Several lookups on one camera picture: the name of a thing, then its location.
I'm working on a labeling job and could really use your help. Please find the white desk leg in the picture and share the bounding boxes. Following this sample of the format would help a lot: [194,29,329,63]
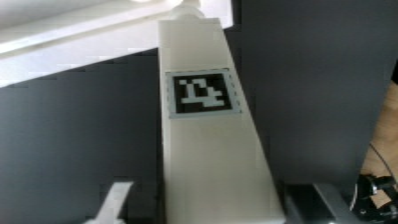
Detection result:
[159,0,287,224]

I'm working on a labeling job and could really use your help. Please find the white desk tabletop panel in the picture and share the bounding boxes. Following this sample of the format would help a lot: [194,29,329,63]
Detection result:
[0,0,237,54]

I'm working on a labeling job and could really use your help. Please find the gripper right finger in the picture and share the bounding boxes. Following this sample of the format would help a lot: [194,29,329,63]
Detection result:
[285,183,359,224]

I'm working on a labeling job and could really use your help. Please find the black cable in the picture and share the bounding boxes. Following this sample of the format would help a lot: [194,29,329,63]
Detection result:
[349,143,398,224]

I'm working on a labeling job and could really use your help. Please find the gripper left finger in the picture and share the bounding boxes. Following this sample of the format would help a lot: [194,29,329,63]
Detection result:
[86,181,159,224]

